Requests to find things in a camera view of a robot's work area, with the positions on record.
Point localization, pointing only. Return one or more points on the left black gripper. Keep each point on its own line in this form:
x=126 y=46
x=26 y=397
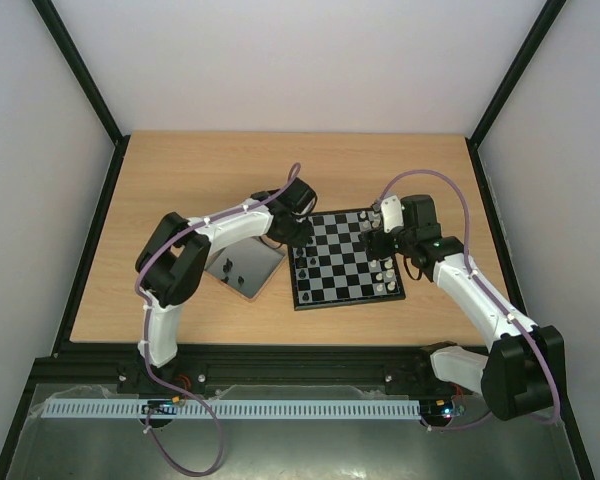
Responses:
x=301 y=241

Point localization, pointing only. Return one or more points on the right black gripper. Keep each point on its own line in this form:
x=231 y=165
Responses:
x=376 y=243

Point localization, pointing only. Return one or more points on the black and silver chessboard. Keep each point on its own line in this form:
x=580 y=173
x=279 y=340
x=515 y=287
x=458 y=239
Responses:
x=342 y=275

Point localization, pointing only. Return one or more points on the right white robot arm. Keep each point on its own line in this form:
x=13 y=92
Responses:
x=523 y=369

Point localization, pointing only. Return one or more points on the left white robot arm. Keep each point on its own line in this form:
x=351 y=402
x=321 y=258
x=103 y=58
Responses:
x=171 y=265

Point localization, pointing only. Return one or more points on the metal tray with wooden rim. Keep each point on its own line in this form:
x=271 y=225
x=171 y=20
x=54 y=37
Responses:
x=253 y=258

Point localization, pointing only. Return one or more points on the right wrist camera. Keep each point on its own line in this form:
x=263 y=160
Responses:
x=389 y=212

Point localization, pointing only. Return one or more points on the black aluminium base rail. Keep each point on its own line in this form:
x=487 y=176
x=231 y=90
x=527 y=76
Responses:
x=204 y=369

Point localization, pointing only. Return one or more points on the black frame post right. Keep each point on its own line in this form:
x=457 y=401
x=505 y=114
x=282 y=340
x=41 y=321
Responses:
x=532 y=41

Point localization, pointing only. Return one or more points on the black frame post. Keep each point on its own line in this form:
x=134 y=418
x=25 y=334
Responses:
x=61 y=36
x=532 y=41

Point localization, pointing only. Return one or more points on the light blue slotted cable duct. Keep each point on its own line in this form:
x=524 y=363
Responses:
x=233 y=409

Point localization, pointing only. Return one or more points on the black frame post left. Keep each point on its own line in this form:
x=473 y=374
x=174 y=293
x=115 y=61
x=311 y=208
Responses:
x=61 y=36

